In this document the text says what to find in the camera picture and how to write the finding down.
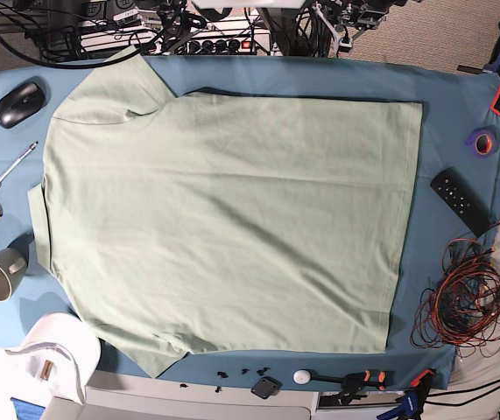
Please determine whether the blue black clamp bottom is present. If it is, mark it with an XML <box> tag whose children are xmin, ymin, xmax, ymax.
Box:
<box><xmin>377</xmin><ymin>368</ymin><xmax>435</xmax><ymax>420</ymax></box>

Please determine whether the black remote control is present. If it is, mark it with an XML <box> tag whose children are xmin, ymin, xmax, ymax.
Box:
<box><xmin>430</xmin><ymin>167</ymin><xmax>491</xmax><ymax>237</ymax></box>

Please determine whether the white baseball cap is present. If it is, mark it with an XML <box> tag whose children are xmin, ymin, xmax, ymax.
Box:
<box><xmin>4</xmin><ymin>312</ymin><xmax>101</xmax><ymax>405</ymax></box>

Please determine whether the grey ceramic mug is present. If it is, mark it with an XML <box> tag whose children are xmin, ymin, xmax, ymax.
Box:
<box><xmin>0</xmin><ymin>248</ymin><xmax>27</xmax><ymax>302</ymax></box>

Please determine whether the black orange bar clamp bottom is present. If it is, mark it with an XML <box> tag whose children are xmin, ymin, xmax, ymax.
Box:
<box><xmin>311</xmin><ymin>370</ymin><xmax>386</xmax><ymax>393</ymax></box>

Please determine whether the black computer mouse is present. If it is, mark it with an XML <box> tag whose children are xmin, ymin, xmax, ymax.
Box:
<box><xmin>0</xmin><ymin>81</ymin><xmax>46</xmax><ymax>130</ymax></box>

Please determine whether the purple tape roll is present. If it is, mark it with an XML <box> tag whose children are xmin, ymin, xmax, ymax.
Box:
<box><xmin>465</xmin><ymin>128</ymin><xmax>498</xmax><ymax>158</ymax></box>

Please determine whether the light green T-shirt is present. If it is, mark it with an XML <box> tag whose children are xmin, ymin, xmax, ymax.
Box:
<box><xmin>28</xmin><ymin>56</ymin><xmax>423</xmax><ymax>376</ymax></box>

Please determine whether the black square plate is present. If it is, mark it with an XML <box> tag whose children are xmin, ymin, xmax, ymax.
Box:
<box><xmin>250</xmin><ymin>376</ymin><xmax>282</xmax><ymax>400</ymax></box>

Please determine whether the white round puck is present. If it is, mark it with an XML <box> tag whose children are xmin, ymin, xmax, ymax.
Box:
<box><xmin>292</xmin><ymin>369</ymin><xmax>312</xmax><ymax>385</ymax></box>

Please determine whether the white power strip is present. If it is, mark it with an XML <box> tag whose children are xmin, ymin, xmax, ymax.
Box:
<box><xmin>174</xmin><ymin>35</ymin><xmax>271</xmax><ymax>56</ymax></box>

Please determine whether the red black wire bundle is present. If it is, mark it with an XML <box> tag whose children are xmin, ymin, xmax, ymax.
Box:
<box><xmin>409</xmin><ymin>217</ymin><xmax>500</xmax><ymax>361</ymax></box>

